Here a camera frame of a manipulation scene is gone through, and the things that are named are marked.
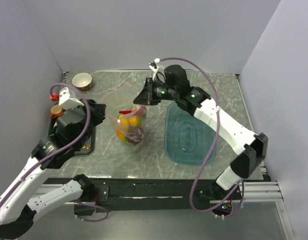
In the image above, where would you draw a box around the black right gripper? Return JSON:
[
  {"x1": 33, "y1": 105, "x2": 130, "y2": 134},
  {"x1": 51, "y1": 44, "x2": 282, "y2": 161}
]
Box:
[{"x1": 133, "y1": 77, "x2": 178, "y2": 106}]

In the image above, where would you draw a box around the red chili pepper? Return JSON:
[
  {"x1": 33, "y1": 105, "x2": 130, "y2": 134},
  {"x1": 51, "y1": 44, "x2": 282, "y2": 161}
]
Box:
[{"x1": 119, "y1": 110, "x2": 132, "y2": 115}]

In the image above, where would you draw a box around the yellow orange mango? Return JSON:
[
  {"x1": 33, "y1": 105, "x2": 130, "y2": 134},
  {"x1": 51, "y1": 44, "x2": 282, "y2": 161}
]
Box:
[{"x1": 120, "y1": 116, "x2": 143, "y2": 128}]

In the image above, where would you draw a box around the clear zip top bag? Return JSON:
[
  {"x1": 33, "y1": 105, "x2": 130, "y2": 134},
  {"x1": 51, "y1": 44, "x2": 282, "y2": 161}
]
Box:
[{"x1": 101, "y1": 83, "x2": 147, "y2": 149}]

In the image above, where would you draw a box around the dark red apple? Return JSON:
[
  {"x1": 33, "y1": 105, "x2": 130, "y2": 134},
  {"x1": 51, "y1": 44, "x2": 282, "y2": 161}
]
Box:
[{"x1": 126, "y1": 128, "x2": 145, "y2": 145}]

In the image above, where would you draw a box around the orange green mango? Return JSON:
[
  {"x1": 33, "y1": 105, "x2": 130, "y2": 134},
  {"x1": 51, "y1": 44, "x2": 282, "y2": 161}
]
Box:
[{"x1": 116, "y1": 129, "x2": 127, "y2": 142}]

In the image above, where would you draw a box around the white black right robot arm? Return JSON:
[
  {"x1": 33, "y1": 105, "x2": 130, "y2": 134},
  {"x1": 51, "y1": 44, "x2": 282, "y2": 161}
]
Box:
[{"x1": 133, "y1": 62, "x2": 269, "y2": 199}]

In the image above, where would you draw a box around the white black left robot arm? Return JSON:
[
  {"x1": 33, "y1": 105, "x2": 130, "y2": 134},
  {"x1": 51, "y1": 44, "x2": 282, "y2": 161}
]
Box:
[{"x1": 0, "y1": 102, "x2": 106, "y2": 240}]

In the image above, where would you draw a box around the small orange cup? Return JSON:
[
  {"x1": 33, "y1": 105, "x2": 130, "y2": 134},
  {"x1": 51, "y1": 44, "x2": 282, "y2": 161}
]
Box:
[{"x1": 49, "y1": 104, "x2": 64, "y2": 119}]

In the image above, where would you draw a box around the black rectangular tray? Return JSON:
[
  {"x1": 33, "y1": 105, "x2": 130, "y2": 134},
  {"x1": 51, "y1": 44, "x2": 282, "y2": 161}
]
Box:
[{"x1": 47, "y1": 99, "x2": 98, "y2": 156}]

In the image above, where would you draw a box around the white bowl brown outside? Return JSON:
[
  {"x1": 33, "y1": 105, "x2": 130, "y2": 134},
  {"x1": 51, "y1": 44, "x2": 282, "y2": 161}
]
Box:
[{"x1": 72, "y1": 72, "x2": 92, "y2": 91}]

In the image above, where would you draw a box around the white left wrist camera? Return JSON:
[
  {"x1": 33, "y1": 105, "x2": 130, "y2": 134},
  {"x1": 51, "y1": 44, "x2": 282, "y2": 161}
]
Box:
[{"x1": 58, "y1": 87, "x2": 84, "y2": 110}]

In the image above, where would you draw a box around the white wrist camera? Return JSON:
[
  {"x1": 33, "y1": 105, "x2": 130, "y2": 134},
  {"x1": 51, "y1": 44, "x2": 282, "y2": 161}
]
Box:
[
  {"x1": 58, "y1": 87, "x2": 84, "y2": 110},
  {"x1": 149, "y1": 58, "x2": 166, "y2": 81}
]

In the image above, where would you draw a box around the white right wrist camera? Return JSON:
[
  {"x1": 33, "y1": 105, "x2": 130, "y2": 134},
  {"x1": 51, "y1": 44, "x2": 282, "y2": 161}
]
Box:
[{"x1": 149, "y1": 58, "x2": 166, "y2": 81}]

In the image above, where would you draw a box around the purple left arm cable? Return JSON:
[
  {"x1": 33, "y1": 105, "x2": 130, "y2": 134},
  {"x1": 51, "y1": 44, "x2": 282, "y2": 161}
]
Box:
[{"x1": 0, "y1": 82, "x2": 110, "y2": 223}]

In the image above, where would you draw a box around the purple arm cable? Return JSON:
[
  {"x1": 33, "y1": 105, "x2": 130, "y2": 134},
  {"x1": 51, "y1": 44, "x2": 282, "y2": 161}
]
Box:
[
  {"x1": 0, "y1": 82, "x2": 110, "y2": 223},
  {"x1": 160, "y1": 57, "x2": 246, "y2": 219}
]

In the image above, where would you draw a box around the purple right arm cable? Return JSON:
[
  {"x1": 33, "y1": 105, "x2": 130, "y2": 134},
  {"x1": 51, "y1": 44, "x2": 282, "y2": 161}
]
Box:
[{"x1": 160, "y1": 57, "x2": 246, "y2": 219}]

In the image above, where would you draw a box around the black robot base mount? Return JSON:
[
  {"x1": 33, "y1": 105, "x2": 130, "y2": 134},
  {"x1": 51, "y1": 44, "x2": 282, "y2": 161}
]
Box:
[{"x1": 43, "y1": 177, "x2": 247, "y2": 216}]

